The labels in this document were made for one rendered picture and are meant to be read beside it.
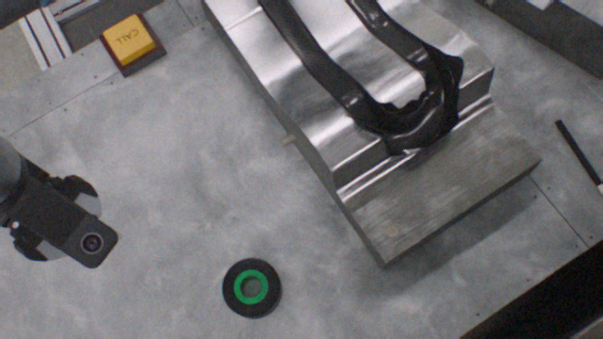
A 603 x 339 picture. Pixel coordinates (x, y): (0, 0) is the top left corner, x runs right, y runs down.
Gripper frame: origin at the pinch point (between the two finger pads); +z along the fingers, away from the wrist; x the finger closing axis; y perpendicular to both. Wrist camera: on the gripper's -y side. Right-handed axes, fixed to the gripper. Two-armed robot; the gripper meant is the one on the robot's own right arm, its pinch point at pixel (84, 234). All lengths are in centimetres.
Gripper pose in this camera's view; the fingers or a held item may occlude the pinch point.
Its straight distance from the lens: 83.8
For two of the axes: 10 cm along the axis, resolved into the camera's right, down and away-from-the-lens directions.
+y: -8.3, -5.1, 2.2
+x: -5.6, 8.0, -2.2
